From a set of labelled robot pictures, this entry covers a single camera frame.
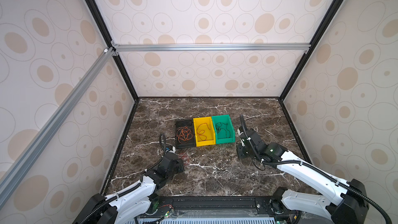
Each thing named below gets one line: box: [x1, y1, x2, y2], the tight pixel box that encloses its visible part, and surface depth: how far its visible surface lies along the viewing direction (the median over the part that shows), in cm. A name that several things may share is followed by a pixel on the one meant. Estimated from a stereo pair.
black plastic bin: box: [174, 118, 196, 150], surface depth 97 cm
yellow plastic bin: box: [192, 116, 217, 148], surface depth 99 cm
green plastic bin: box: [211, 114, 236, 145], surface depth 100 cm
